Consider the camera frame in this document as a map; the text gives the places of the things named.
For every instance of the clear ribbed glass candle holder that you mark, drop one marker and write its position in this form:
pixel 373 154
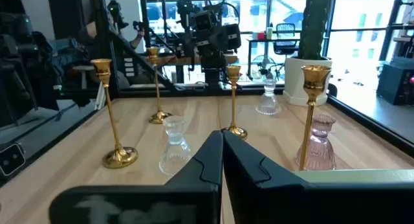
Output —
pixel 268 102
pixel 176 152

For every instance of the green cup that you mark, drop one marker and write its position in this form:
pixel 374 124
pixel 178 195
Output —
pixel 269 33

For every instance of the wooden table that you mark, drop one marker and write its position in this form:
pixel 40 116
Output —
pixel 174 60

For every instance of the person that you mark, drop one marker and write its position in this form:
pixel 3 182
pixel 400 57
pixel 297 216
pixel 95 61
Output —
pixel 137 41

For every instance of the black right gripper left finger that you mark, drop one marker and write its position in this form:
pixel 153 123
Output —
pixel 181 201

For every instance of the green cactus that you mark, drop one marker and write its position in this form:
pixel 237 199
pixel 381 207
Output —
pixel 313 23

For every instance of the pink ribbed glass candle holder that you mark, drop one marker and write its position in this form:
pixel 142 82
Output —
pixel 321 149

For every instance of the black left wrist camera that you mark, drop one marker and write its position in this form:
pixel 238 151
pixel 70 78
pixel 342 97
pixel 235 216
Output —
pixel 203 21

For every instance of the red cup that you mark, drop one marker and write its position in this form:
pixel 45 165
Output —
pixel 261 36

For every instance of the white hexagonal plant pot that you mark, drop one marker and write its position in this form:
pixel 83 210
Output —
pixel 296 85

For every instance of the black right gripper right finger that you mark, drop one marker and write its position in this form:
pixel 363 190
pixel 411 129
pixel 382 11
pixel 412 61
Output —
pixel 291 204

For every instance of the black mesh office chair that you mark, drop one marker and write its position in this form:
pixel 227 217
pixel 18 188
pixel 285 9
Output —
pixel 286 47

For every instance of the gold candlestick holder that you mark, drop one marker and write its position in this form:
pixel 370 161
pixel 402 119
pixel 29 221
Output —
pixel 315 80
pixel 233 73
pixel 119 157
pixel 159 116

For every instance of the white round stool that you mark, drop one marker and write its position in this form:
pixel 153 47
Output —
pixel 83 68

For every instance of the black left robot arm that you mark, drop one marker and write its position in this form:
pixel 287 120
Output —
pixel 233 36

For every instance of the dark computer tower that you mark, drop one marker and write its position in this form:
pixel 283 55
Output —
pixel 393 85

